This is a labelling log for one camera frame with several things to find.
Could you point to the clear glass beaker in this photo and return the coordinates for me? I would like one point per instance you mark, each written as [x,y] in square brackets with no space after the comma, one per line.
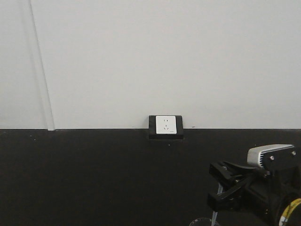
[203,222]

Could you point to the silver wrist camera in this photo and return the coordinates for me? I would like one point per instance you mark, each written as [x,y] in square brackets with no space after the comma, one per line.
[255,155]

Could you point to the white wall power socket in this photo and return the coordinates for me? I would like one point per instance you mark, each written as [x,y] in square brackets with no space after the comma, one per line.
[165,124]

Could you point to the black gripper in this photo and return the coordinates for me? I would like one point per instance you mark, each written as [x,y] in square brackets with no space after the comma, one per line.
[272,193]

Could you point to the black socket mounting box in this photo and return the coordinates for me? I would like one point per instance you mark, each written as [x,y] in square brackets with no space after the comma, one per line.
[152,130]

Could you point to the clear plastic pipette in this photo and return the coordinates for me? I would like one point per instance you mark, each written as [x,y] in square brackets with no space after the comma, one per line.
[214,215]

